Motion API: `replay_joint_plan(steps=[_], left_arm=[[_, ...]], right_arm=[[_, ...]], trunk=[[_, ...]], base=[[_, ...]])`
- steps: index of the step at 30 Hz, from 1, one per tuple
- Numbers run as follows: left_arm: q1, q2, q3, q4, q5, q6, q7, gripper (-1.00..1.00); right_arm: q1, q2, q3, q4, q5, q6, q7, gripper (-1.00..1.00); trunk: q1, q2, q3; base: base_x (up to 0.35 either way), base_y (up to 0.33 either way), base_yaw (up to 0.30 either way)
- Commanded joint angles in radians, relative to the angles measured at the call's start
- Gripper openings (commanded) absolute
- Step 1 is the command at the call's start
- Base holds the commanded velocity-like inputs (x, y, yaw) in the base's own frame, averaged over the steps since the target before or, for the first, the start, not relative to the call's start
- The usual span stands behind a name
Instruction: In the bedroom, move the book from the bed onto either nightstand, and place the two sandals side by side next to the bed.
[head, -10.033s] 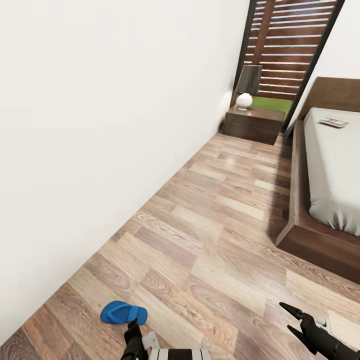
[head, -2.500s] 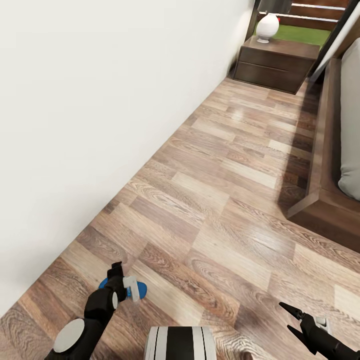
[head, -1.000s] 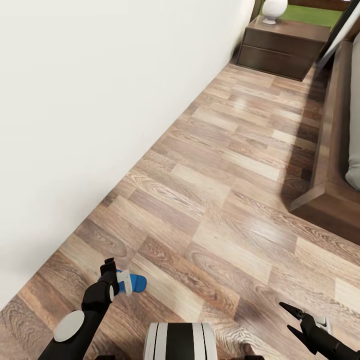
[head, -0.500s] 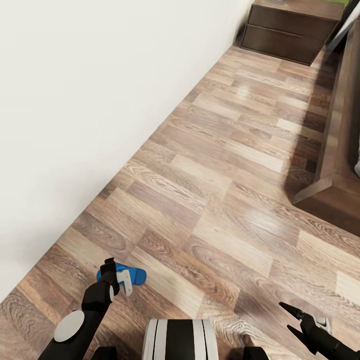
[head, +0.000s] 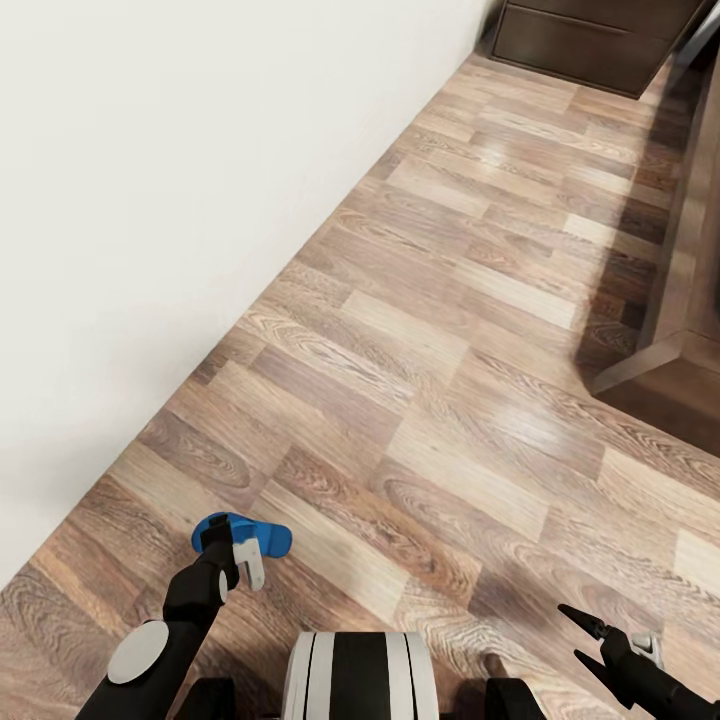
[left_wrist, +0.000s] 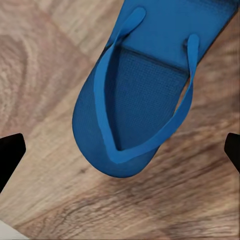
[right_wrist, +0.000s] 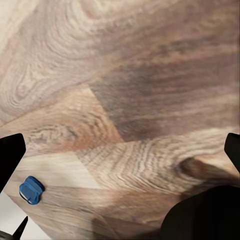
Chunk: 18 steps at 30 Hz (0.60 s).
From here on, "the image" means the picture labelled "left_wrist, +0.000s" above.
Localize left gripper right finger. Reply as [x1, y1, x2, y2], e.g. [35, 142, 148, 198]
[224, 133, 240, 173]

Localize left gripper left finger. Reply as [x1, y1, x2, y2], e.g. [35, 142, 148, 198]
[0, 133, 26, 193]

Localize sandal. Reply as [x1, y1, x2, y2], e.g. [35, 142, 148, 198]
[72, 0, 240, 179]

